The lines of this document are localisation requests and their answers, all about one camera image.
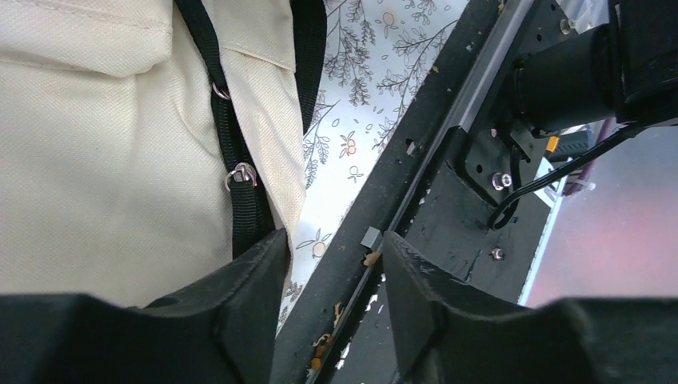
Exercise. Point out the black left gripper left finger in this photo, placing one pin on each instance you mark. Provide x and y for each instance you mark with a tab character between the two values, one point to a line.
220	329

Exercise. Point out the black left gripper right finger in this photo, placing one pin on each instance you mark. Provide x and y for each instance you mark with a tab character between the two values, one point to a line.
529	344

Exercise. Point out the beige canvas backpack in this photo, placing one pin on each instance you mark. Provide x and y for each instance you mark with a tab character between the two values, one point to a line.
128	129

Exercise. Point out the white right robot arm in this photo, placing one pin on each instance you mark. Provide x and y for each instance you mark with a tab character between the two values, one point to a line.
625	68

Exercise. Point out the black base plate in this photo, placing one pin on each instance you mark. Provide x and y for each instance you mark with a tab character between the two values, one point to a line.
402	162

